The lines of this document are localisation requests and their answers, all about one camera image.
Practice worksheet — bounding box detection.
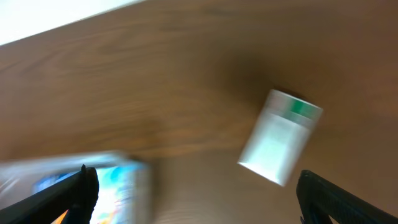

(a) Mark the blue Kool Fever box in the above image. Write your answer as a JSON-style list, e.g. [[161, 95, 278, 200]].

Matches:
[[23, 159, 152, 224]]

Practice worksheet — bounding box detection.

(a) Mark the white green medicine box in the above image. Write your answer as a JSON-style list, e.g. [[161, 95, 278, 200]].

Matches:
[[238, 90, 323, 186]]

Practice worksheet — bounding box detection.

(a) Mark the clear plastic container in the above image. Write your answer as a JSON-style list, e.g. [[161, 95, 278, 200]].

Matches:
[[1, 151, 152, 224]]

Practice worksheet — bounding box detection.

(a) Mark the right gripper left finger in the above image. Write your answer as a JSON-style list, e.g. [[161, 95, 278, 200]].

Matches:
[[1, 166, 100, 224]]

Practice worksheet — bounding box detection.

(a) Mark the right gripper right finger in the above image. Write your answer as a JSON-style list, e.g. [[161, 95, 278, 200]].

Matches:
[[296, 170, 397, 224]]

